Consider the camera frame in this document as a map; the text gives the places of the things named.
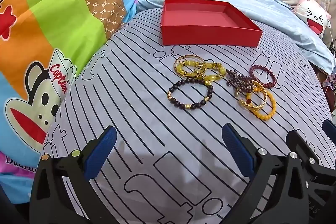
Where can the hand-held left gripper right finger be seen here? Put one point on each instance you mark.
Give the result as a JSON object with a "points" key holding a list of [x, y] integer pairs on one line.
{"points": [[237, 148]]}

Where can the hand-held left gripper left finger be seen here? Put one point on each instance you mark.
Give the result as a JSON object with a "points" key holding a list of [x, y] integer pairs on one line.
{"points": [[101, 153]]}

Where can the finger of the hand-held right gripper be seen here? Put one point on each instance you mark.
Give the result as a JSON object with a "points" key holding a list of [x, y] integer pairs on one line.
{"points": [[305, 150], [330, 129]]}

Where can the thin gold bangle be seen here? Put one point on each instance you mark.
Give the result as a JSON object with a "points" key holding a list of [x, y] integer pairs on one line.
{"points": [[181, 58]]}

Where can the red cardboard box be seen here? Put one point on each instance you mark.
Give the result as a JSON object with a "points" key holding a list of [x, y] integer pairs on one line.
{"points": [[199, 12]]}

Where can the pink cartoon face cushion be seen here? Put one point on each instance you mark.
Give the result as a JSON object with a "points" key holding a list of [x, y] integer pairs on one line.
{"points": [[313, 16]]}

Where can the light blue pillow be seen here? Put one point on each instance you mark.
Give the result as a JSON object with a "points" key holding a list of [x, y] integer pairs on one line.
{"points": [[275, 16]]}

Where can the colourful cartoon monkey quilt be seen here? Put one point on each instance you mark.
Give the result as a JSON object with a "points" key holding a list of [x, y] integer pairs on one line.
{"points": [[52, 16]]}

